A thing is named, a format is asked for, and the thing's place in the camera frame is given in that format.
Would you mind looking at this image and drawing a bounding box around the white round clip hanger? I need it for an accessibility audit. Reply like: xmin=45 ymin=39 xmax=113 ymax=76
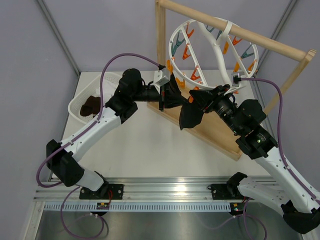
xmin=166 ymin=19 xmax=259 ymax=93

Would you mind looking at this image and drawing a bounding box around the aluminium mounting rail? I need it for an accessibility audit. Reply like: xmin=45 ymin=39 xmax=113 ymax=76
xmin=33 ymin=176 xmax=288 ymax=203

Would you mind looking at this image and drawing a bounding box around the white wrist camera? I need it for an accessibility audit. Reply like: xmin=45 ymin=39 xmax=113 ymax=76
xmin=153 ymin=68 xmax=170 ymax=88
xmin=225 ymin=71 xmax=247 ymax=95

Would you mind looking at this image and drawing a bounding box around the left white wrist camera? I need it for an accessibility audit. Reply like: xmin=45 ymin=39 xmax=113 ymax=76
xmin=153 ymin=68 xmax=170 ymax=88

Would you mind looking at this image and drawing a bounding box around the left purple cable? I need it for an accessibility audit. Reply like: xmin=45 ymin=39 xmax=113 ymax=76
xmin=36 ymin=52 xmax=166 ymax=237

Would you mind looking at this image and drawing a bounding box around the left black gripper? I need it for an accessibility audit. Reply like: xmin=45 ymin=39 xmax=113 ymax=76
xmin=131 ymin=80 xmax=188 ymax=112

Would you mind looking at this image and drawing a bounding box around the white sock in basket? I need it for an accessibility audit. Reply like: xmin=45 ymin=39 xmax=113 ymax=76
xmin=102 ymin=80 xmax=118 ymax=99

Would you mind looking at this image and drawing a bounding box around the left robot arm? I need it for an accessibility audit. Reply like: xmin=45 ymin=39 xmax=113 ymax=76
xmin=46 ymin=68 xmax=187 ymax=199

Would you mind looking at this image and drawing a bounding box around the brown sock with stripes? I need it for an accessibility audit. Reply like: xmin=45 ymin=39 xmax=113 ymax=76
xmin=80 ymin=95 xmax=101 ymax=117

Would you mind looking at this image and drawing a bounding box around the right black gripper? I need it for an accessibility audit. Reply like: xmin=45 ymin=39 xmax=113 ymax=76
xmin=189 ymin=84 xmax=243 ymax=135

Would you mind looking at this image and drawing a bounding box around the white slotted cable duct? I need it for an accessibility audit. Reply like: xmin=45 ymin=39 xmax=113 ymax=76
xmin=44 ymin=201 xmax=231 ymax=213

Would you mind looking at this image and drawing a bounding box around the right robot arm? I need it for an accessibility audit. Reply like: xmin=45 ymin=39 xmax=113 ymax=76
xmin=189 ymin=85 xmax=320 ymax=234

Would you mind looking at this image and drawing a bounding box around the white perforated plastic basket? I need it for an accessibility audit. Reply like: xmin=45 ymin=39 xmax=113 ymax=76
xmin=68 ymin=72 xmax=121 ymax=124

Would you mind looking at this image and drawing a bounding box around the wooden hanger rack frame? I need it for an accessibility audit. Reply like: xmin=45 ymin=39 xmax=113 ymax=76
xmin=147 ymin=0 xmax=317 ymax=161

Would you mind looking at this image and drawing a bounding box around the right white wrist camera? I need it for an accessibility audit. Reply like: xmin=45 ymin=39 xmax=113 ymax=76
xmin=225 ymin=71 xmax=247 ymax=95

